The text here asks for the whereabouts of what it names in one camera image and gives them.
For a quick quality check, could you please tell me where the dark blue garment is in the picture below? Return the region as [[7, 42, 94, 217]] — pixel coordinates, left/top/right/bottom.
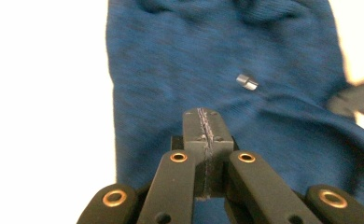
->
[[105, 0, 364, 224]]

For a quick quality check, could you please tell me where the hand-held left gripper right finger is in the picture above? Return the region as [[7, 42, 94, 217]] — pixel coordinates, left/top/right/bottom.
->
[[198, 107, 235, 200]]

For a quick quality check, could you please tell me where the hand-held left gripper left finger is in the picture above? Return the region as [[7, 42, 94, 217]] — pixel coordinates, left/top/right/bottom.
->
[[182, 107, 210, 200]]

